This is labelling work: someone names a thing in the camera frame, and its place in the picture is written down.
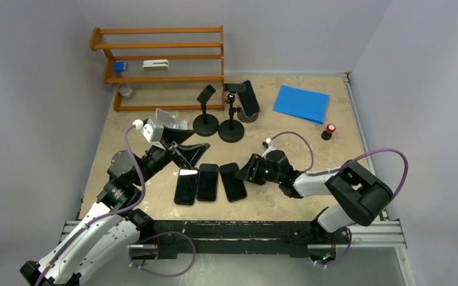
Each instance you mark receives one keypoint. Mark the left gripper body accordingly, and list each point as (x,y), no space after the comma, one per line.
(163,157)

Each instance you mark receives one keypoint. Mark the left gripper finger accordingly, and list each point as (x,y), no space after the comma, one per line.
(178,136)
(187,156)

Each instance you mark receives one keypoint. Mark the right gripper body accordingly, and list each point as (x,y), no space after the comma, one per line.
(261,171)

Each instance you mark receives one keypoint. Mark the black phone from silver stand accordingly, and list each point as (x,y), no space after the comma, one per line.
(185,191)

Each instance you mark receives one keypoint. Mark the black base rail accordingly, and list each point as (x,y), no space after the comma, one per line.
(166,239)

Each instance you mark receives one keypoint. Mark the silver folding phone stand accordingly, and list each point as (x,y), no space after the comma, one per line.
(170,120)

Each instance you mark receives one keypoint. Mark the red black button knob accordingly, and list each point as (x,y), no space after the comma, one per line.
(328,132)

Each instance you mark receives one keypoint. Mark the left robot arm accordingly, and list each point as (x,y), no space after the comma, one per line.
(114,220)

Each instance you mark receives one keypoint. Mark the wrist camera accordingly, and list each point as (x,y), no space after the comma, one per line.
(268,147)
(152,130)

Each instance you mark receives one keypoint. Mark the blue white small box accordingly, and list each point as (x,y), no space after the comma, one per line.
(120,66)

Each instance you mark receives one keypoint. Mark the small clear plastic jar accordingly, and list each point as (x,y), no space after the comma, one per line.
(124,89)

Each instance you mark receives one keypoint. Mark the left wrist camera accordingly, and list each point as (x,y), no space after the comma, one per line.
(152,130)

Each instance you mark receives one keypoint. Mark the blue foam mat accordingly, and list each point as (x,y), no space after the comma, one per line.
(304,104)

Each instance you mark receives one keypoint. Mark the black tall round-base stand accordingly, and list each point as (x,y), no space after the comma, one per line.
(231,130)

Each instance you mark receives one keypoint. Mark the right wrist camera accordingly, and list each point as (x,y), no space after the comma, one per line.
(268,147)

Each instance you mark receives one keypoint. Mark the orange wooden rack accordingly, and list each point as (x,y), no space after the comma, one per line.
(196,59)

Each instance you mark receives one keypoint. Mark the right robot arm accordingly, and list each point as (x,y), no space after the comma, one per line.
(359,194)

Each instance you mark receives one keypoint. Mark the white flat device on rack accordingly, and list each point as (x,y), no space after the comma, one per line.
(155,65)

